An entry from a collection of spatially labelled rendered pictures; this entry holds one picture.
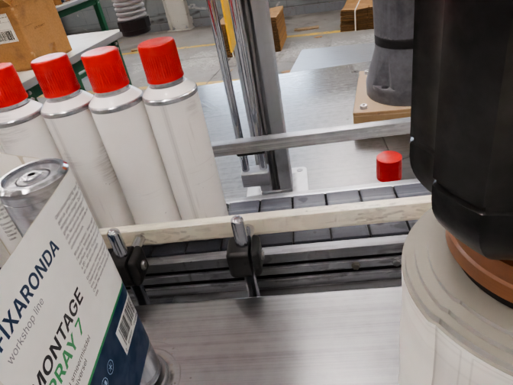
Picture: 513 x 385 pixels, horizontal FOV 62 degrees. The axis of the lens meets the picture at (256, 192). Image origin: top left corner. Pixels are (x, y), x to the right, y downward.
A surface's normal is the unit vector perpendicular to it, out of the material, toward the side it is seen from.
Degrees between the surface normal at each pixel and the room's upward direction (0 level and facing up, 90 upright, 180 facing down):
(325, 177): 0
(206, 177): 90
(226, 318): 0
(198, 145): 90
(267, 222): 90
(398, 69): 75
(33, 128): 90
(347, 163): 0
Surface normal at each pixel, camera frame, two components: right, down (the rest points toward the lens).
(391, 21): -0.69, 0.52
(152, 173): 0.61, 0.35
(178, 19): -0.25, 0.56
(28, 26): 0.98, -0.06
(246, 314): -0.16, -0.83
